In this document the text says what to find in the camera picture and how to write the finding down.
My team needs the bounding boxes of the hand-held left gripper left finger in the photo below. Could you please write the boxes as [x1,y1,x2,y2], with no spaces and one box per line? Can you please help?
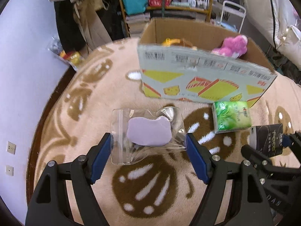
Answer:
[25,132,112,226]

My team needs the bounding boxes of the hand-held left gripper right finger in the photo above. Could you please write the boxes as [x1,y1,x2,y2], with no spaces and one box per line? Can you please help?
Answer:
[187,133,270,226]

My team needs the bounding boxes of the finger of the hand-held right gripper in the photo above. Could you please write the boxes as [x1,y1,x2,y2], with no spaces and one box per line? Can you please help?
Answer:
[283,131,301,160]
[242,144,283,182]

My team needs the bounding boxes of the black tissue pack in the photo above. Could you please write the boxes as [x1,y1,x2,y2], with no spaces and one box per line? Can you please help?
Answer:
[249,124,288,157]

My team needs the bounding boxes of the clear zip bag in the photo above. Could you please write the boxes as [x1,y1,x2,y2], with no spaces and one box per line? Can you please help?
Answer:
[110,107,187,165]

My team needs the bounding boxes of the purple foam pad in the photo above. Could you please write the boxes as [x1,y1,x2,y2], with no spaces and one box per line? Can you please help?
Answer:
[127,116,172,146]

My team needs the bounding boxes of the printed cardboard box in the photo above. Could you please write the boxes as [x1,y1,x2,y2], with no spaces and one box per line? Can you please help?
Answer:
[137,18,278,109]

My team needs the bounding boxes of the pink plush toy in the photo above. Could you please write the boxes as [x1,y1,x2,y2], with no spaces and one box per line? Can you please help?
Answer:
[211,35,248,59]

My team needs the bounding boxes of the yellow plush toy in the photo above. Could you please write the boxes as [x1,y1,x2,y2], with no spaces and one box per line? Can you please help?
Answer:
[162,38,186,47]

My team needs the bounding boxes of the green tissue pack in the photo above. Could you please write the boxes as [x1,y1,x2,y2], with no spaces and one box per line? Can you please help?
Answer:
[212,101,252,134]

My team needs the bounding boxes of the beige brown patterned blanket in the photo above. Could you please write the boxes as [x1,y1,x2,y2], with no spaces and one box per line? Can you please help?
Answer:
[26,38,301,226]

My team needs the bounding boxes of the cream pillow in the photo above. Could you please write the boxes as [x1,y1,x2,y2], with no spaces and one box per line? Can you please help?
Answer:
[276,25,301,70]

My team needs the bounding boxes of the plastic bag of toys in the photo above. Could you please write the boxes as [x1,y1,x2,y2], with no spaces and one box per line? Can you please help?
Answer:
[48,36,83,71]

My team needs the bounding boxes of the beige hanging trousers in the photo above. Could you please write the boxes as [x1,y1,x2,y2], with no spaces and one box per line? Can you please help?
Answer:
[73,0,113,50]

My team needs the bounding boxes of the black hanging coat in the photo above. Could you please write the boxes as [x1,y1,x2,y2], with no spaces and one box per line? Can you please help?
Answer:
[54,0,80,52]

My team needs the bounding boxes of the stack of books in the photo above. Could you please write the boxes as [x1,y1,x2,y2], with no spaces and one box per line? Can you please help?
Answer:
[125,13,151,38]

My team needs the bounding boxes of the white folded mattress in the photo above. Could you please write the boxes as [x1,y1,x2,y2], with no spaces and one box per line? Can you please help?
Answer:
[239,0,301,50]

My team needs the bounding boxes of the white trolley cart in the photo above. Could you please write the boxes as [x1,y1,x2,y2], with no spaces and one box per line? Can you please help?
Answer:
[216,0,246,34]

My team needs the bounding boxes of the wooden shelf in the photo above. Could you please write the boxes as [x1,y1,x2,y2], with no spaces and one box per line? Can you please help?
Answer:
[115,0,214,38]

